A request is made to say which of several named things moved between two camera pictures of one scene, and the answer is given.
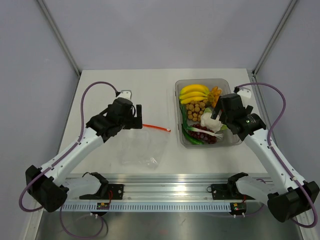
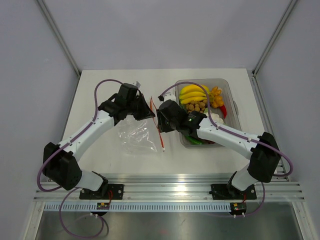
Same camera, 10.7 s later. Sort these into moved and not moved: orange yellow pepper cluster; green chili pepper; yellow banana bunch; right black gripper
Moved: right black gripper
Not moved: green chili pepper; orange yellow pepper cluster; yellow banana bunch
